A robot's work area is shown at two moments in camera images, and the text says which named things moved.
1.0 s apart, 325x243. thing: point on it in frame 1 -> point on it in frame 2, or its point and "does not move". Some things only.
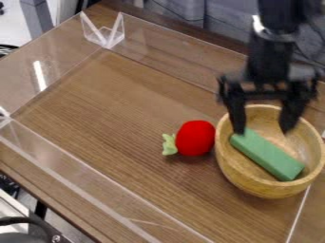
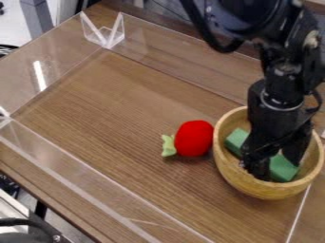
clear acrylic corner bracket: (104, 37) does not move
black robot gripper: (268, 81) -> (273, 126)
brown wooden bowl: (250, 173) does not move
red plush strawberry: (193, 139) does not move
